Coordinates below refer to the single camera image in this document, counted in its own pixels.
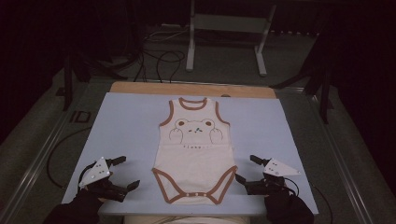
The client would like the person's right hand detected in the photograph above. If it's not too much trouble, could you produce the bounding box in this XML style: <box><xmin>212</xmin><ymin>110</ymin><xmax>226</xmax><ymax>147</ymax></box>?
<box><xmin>263</xmin><ymin>186</ymin><xmax>297</xmax><ymax>214</ymax></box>

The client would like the wooden table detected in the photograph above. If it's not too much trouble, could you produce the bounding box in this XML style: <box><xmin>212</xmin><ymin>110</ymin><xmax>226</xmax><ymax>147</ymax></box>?
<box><xmin>109</xmin><ymin>81</ymin><xmax>277</xmax><ymax>100</ymax></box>

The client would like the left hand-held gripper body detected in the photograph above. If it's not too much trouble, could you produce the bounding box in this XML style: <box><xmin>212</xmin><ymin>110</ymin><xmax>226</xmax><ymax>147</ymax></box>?
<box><xmin>78</xmin><ymin>156</ymin><xmax>129</xmax><ymax>203</ymax></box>

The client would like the white metal stand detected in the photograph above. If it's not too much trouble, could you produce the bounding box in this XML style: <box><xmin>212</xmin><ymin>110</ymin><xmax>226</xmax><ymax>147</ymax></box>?
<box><xmin>185</xmin><ymin>0</ymin><xmax>277</xmax><ymax>77</ymax></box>

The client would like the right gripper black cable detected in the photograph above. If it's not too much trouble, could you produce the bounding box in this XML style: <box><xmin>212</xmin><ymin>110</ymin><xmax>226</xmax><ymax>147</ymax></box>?
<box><xmin>282</xmin><ymin>176</ymin><xmax>334</xmax><ymax>224</ymax></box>

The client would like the person's light clothing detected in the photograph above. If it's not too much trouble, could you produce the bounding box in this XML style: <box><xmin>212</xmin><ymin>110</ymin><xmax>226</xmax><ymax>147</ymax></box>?
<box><xmin>123</xmin><ymin>215</ymin><xmax>250</xmax><ymax>224</ymax></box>

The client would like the cream baby bodysuit brown trim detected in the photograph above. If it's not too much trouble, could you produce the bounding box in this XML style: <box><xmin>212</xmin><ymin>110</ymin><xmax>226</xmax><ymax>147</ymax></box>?
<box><xmin>151</xmin><ymin>96</ymin><xmax>239</xmax><ymax>206</ymax></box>

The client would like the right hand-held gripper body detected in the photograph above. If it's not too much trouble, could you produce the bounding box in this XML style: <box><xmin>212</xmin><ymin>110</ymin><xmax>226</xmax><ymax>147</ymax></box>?
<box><xmin>244</xmin><ymin>158</ymin><xmax>302</xmax><ymax>197</ymax></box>

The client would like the person's left hand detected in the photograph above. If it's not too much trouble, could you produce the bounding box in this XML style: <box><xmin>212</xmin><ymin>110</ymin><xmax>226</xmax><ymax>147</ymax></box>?
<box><xmin>74</xmin><ymin>186</ymin><xmax>106</xmax><ymax>209</ymax></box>

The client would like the black looped floor cable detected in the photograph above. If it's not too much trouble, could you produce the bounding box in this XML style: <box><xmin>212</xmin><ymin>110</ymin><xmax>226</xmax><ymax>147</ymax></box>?
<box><xmin>154</xmin><ymin>50</ymin><xmax>187</xmax><ymax>84</ymax></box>

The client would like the metal floor rail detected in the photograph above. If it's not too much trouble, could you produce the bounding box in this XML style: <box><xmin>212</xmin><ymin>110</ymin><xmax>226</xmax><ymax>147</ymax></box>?
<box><xmin>0</xmin><ymin>81</ymin><xmax>92</xmax><ymax>224</ymax></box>
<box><xmin>274</xmin><ymin>87</ymin><xmax>375</xmax><ymax>224</ymax></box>

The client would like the light blue table mat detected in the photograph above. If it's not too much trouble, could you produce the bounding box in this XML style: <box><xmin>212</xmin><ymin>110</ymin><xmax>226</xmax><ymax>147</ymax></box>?
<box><xmin>61</xmin><ymin>91</ymin><xmax>319</xmax><ymax>217</ymax></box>

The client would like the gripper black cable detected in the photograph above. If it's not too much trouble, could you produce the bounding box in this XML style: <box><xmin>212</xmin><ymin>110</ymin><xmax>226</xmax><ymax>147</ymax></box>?
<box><xmin>282</xmin><ymin>176</ymin><xmax>334</xmax><ymax>224</ymax></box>
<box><xmin>78</xmin><ymin>160</ymin><xmax>98</xmax><ymax>185</ymax></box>

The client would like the black tripod stand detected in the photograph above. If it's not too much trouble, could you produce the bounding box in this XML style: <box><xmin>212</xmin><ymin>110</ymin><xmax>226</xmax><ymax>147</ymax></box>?
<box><xmin>270</xmin><ymin>31</ymin><xmax>334</xmax><ymax>125</ymax></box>
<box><xmin>55</xmin><ymin>46</ymin><xmax>129</xmax><ymax>112</ymax></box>

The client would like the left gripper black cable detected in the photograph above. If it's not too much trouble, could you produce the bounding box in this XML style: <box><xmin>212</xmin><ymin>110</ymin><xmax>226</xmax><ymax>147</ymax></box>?
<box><xmin>78</xmin><ymin>160</ymin><xmax>98</xmax><ymax>185</ymax></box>

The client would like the black floor plate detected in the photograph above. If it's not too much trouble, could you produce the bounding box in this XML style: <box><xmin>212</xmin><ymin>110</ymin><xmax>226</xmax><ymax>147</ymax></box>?
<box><xmin>69</xmin><ymin>109</ymin><xmax>92</xmax><ymax>124</ymax></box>

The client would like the long black floor cable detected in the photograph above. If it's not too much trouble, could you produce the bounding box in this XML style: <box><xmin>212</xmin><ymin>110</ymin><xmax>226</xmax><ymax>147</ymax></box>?
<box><xmin>46</xmin><ymin>125</ymin><xmax>93</xmax><ymax>189</ymax></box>

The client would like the white floor cable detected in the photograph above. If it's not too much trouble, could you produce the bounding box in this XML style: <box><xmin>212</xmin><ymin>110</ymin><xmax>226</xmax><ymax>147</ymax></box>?
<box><xmin>144</xmin><ymin>27</ymin><xmax>190</xmax><ymax>44</ymax></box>

